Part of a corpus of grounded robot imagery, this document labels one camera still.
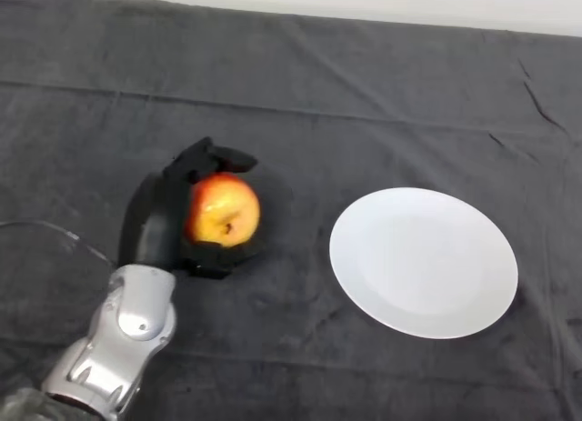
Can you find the black cloth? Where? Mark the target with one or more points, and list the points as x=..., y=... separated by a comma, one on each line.
x=318, y=98

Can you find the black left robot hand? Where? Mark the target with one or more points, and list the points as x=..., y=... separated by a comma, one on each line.
x=157, y=221

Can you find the red yellow apple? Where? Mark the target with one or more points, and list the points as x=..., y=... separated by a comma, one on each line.
x=223, y=209

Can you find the white round plate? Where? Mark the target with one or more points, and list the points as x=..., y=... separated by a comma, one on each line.
x=423, y=264

